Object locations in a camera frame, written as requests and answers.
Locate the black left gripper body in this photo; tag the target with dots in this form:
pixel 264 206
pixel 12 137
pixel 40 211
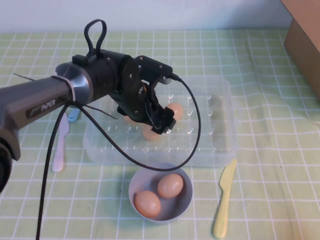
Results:
pixel 132 100

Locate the blue plastic fork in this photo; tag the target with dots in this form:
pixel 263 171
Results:
pixel 73 116

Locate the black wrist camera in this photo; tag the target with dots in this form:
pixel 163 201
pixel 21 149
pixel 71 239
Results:
pixel 155 68

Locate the yellow plastic knife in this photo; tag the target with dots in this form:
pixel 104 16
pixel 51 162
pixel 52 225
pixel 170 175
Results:
pixel 223 200

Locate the pink plastic knife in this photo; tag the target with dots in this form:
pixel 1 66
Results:
pixel 61 150

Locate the grey round bowl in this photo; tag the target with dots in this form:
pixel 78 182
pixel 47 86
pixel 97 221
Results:
pixel 145 177

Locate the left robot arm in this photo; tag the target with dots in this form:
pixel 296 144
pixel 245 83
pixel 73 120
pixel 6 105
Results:
pixel 37 100

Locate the green checked tablecloth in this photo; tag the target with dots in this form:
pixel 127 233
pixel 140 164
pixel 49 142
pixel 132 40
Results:
pixel 262 75

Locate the brown egg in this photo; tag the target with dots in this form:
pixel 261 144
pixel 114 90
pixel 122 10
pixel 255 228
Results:
pixel 170 186
pixel 177 108
pixel 147 203
pixel 148 135
pixel 127 119

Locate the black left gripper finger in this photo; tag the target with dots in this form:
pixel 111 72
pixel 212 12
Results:
pixel 165 115
pixel 158 127

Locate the brown cardboard box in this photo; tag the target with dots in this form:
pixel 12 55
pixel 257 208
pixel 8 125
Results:
pixel 305 50

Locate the clear plastic egg box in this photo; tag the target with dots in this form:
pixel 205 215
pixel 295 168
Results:
pixel 220 140

